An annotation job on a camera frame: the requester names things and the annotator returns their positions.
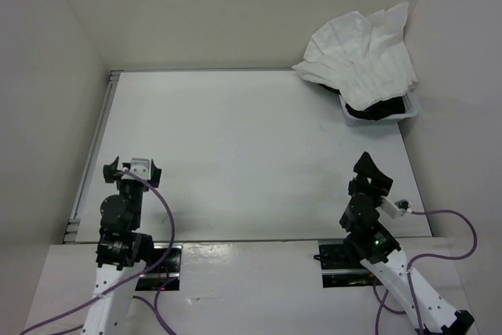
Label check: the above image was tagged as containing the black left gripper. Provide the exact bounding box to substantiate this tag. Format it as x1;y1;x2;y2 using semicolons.
104;156;161;229

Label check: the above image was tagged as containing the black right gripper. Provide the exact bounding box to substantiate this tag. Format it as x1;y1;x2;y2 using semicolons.
347;151;392;207

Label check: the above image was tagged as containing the white pleated skirt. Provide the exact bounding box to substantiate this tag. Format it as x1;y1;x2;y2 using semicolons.
293;2;417;111

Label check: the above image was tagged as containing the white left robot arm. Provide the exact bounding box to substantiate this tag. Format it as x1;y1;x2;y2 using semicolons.
82;158;162;334

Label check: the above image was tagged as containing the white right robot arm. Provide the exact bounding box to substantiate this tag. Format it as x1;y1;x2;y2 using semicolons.
340;151;475;334

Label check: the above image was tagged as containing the black skirt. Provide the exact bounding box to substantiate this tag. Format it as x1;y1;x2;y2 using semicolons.
318;84;406;122

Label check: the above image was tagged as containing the white plastic basket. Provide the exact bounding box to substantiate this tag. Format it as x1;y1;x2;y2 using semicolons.
340;90;420;126

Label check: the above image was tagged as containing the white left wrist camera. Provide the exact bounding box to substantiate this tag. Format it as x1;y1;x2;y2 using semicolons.
122;158;151;180

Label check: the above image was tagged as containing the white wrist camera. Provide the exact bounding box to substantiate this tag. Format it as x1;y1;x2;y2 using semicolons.
122;158;151;180
380;197;412;219

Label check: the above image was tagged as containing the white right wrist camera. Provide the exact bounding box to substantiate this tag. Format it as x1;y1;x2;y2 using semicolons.
380;197;412;219

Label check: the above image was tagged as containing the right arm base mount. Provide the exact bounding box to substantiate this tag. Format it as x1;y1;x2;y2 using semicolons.
313;240;382;288

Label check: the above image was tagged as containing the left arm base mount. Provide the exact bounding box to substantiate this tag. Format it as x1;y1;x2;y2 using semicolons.
135;244;183;292

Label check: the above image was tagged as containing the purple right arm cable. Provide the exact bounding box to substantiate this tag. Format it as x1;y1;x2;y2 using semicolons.
372;209;478;335

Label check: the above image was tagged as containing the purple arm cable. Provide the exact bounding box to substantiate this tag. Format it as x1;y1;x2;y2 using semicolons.
19;169;176;335
372;209;478;335

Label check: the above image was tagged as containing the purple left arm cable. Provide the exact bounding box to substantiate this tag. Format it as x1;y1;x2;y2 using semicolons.
19;169;176;335

